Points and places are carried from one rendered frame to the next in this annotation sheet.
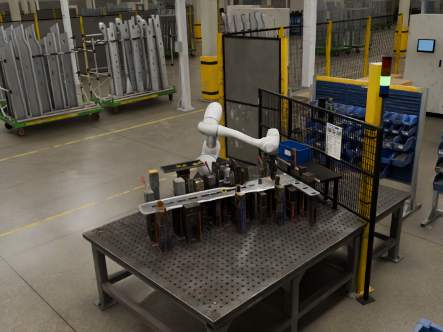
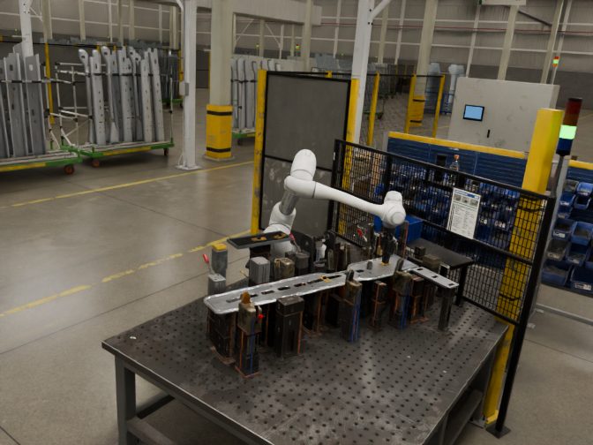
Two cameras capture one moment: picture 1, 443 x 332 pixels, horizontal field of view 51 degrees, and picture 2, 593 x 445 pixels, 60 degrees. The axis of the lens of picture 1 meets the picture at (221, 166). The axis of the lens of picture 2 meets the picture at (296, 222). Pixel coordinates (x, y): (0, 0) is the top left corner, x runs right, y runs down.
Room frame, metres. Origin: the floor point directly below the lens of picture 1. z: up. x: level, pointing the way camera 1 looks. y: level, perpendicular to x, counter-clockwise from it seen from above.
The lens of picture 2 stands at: (0.96, 0.73, 2.19)
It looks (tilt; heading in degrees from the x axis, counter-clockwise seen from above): 18 degrees down; 348
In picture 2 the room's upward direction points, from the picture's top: 4 degrees clockwise
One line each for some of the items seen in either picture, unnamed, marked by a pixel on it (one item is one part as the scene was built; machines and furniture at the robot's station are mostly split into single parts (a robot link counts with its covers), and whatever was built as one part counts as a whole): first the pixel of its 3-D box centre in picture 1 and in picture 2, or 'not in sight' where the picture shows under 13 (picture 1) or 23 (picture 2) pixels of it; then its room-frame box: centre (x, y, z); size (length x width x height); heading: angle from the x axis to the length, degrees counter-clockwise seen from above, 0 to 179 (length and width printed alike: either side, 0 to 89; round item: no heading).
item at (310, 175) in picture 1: (307, 192); (428, 282); (3.71, -0.74, 0.88); 0.08 x 0.08 x 0.36; 24
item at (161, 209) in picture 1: (163, 230); (249, 339); (3.12, 0.45, 0.88); 0.15 x 0.11 x 0.36; 24
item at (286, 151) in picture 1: (294, 151); (396, 224); (4.21, -0.70, 1.09); 0.30 x 0.17 x 0.13; 33
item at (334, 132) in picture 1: (333, 141); (463, 213); (3.85, -0.98, 1.30); 0.23 x 0.02 x 0.31; 24
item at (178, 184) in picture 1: (180, 202); (258, 294); (3.55, 0.36, 0.90); 0.13 x 0.10 x 0.41; 24
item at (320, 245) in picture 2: (224, 186); (316, 271); (3.76, -0.02, 0.94); 0.18 x 0.13 x 0.49; 114
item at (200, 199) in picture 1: (221, 192); (322, 281); (3.51, 0.00, 1.00); 1.38 x 0.22 x 0.02; 114
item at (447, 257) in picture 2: (302, 163); (409, 242); (4.08, -0.75, 1.01); 0.90 x 0.22 x 0.03; 24
